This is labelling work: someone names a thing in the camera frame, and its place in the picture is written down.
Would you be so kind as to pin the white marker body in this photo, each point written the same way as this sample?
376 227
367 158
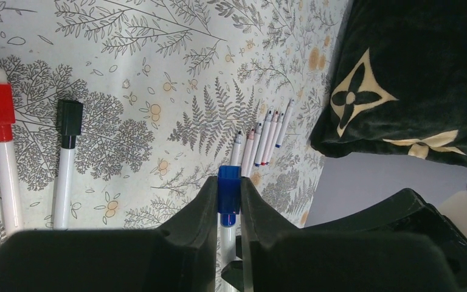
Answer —
285 123

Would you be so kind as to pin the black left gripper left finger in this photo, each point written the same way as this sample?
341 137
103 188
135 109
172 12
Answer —
179 255

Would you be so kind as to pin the black floral blanket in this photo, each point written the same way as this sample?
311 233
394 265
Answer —
400 83

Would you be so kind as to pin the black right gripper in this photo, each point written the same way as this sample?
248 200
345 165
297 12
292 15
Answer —
404 211

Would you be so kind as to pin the red marker black eraser cap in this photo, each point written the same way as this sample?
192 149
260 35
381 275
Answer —
247 154

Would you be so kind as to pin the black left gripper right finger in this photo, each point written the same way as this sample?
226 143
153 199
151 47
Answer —
278 256

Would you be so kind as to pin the floral patterned table mat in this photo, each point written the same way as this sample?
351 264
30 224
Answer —
166 86

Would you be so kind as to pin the red cap marker left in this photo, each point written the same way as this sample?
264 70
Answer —
9 179

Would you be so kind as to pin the blue marker black eraser cap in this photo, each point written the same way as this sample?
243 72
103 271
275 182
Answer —
229 180

